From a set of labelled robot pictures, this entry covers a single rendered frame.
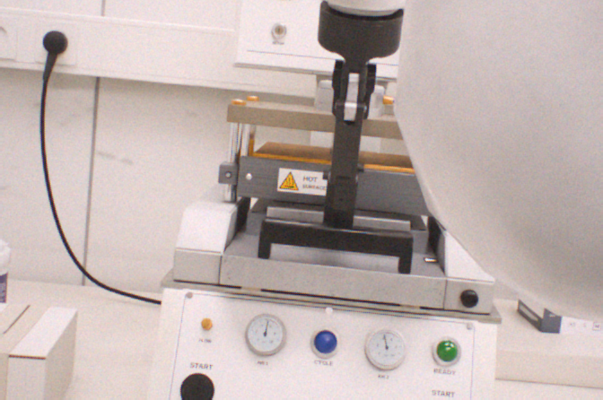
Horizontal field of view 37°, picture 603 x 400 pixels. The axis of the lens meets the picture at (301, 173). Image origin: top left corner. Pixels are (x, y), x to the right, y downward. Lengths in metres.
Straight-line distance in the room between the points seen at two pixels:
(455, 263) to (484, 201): 0.74
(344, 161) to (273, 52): 0.42
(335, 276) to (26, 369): 0.33
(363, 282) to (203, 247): 0.17
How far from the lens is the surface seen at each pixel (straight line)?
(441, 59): 0.20
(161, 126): 1.57
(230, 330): 0.92
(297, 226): 0.88
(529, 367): 1.34
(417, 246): 1.00
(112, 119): 1.58
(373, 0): 0.77
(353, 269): 0.89
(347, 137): 0.81
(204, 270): 0.93
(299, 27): 1.22
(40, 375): 0.99
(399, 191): 1.00
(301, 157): 1.01
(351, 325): 0.92
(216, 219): 0.95
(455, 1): 0.20
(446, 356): 0.91
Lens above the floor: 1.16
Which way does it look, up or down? 7 degrees down
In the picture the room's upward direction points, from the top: 6 degrees clockwise
